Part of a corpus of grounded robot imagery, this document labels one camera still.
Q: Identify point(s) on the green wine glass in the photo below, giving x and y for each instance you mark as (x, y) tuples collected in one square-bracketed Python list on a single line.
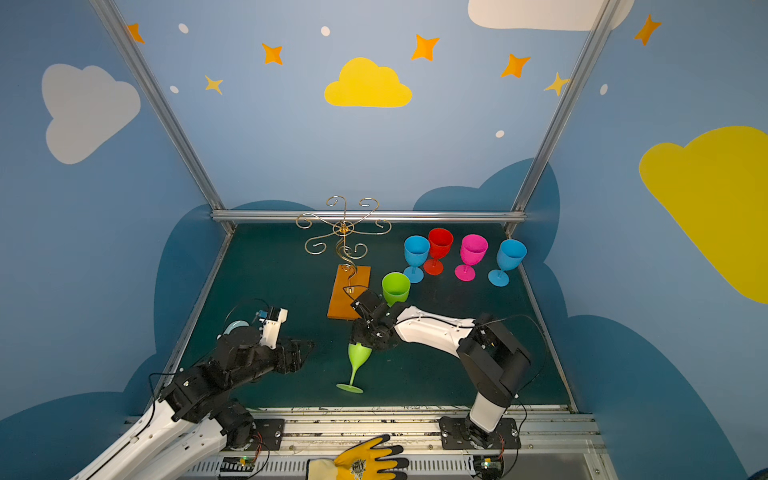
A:
[(395, 288), (358, 355)]

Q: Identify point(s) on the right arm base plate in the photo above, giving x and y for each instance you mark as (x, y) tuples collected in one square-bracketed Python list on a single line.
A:
[(460, 434)]

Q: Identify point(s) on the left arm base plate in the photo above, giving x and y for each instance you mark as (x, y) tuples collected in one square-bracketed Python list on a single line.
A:
[(264, 433)]

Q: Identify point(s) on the right circuit board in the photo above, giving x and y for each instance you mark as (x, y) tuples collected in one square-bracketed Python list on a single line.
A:
[(487, 468)]

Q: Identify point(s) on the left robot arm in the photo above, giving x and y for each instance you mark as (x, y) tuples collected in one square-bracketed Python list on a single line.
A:
[(194, 415)]

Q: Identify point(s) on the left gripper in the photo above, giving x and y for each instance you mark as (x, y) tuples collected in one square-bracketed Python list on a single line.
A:
[(283, 354)]

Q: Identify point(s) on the orange wooden rack base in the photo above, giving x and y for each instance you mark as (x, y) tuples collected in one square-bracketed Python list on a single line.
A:
[(349, 283)]

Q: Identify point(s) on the circuit board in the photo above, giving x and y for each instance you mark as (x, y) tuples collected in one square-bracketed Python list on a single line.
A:
[(487, 468), (238, 464)]

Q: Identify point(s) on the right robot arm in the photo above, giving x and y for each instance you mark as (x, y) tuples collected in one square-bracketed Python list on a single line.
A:
[(494, 360)]

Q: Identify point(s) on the left circuit board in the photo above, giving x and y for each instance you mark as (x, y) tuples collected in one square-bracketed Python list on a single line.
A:
[(238, 464)]

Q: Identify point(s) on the red wine glass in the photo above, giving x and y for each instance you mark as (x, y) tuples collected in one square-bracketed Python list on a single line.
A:
[(440, 242)]

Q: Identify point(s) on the pink wine glass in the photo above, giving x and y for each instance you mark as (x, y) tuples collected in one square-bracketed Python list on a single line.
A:
[(472, 251)]

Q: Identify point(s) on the aluminium frame rail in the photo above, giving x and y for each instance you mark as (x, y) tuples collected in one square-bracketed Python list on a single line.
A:
[(274, 216)]

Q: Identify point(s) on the light blue toy spatula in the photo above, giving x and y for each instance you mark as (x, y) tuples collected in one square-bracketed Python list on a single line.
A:
[(235, 325)]

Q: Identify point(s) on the blue wine glass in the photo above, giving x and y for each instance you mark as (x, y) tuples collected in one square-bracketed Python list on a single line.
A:
[(509, 256), (416, 252)]

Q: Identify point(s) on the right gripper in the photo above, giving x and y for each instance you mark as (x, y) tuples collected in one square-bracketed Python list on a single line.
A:
[(372, 318)]

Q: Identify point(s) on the gold wire glass rack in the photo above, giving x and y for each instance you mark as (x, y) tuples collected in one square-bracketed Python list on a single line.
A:
[(344, 232)]

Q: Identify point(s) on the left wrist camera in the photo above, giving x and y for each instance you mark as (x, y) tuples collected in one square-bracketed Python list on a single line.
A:
[(270, 322)]

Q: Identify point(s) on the yellow black work glove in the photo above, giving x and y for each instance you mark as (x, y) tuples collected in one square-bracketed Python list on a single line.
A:
[(373, 459)]

